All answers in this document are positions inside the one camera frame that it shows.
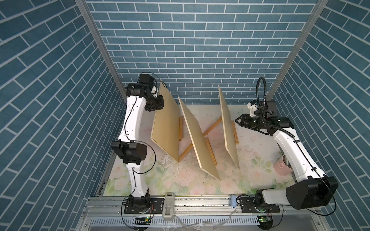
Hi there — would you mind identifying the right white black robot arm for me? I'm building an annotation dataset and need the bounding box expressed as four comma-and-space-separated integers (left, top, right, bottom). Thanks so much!
235, 114, 339, 210

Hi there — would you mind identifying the grey rail clamp handle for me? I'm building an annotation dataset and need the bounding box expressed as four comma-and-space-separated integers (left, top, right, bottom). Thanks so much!
162, 193, 175, 221

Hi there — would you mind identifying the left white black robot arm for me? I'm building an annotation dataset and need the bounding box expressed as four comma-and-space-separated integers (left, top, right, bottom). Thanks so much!
111, 83, 164, 204

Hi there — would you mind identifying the pink cup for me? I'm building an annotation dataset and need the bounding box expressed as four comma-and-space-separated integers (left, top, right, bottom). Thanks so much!
273, 155, 293, 176

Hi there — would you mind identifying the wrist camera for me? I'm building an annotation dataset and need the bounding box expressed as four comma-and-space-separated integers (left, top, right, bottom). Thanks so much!
137, 73, 158, 94
247, 100, 278, 118

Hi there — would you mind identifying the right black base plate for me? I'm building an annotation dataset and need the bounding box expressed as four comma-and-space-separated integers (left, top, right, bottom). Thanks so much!
237, 196, 280, 214

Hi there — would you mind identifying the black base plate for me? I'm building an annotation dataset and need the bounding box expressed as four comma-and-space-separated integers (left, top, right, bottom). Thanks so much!
123, 194, 164, 214
237, 196, 280, 214

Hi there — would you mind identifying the blue rail clip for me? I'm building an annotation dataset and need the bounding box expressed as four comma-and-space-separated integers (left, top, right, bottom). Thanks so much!
229, 194, 237, 208

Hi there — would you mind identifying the right green circuit board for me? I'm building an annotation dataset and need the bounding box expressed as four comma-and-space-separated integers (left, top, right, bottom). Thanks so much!
257, 216, 272, 223

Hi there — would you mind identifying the aluminium front rail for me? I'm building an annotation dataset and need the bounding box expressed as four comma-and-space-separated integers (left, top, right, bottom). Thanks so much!
76, 195, 330, 231

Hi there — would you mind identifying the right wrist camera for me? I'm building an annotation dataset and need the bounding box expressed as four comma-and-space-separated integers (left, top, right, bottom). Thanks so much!
247, 100, 278, 118

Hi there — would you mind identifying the plywood canvas board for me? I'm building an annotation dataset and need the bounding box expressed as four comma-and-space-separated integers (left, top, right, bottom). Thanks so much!
150, 83, 180, 162
218, 86, 240, 168
178, 97, 220, 180

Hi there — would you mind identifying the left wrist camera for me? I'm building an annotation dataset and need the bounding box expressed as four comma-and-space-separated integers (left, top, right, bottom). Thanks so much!
137, 73, 158, 94

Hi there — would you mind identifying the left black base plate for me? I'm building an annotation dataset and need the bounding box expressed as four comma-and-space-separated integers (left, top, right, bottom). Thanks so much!
123, 194, 164, 214

